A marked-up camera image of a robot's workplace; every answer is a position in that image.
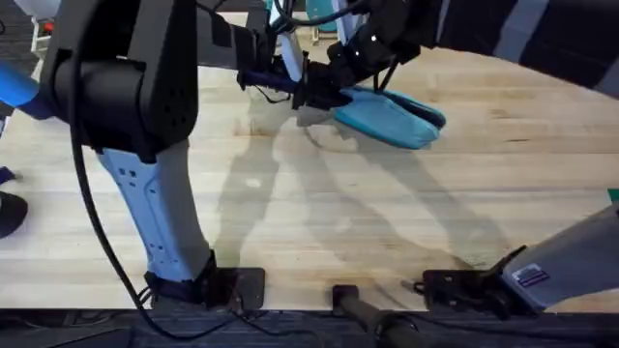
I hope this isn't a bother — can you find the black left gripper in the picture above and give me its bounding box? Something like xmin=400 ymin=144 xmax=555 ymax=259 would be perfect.
xmin=234 ymin=18 xmax=300 ymax=94

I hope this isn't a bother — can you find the blue soft zip bag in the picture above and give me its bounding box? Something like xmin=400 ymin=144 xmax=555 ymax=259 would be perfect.
xmin=295 ymin=85 xmax=447 ymax=151

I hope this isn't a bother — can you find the teal chair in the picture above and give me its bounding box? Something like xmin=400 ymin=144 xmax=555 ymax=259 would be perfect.
xmin=304 ymin=0 xmax=350 ymax=34

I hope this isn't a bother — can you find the white stand with red knob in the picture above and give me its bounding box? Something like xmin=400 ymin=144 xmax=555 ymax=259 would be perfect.
xmin=14 ymin=0 xmax=63 ymax=60

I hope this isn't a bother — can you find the person's foot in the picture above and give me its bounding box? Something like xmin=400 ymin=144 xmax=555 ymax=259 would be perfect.
xmin=0 ymin=189 xmax=29 ymax=240

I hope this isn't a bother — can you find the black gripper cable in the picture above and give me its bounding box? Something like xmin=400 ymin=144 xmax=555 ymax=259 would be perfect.
xmin=273 ymin=0 xmax=373 ymax=28

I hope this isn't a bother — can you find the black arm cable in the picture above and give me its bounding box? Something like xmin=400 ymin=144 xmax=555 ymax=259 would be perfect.
xmin=67 ymin=57 xmax=265 ymax=341

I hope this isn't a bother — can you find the black cylindrical post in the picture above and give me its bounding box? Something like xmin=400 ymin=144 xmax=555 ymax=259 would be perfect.
xmin=331 ymin=283 xmax=427 ymax=348

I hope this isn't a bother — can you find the black mounting rail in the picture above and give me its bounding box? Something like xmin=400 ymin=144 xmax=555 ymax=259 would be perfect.
xmin=0 ymin=307 xmax=619 ymax=348

